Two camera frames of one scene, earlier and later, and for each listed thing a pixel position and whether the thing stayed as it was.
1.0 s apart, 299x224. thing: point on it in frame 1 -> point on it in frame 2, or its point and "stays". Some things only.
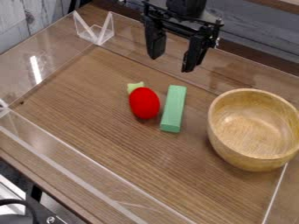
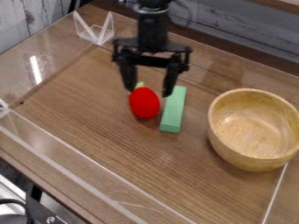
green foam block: x=173 y=108 stays
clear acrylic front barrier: x=69 y=176 stays
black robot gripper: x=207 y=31 -> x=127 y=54
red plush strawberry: x=144 y=101 stays
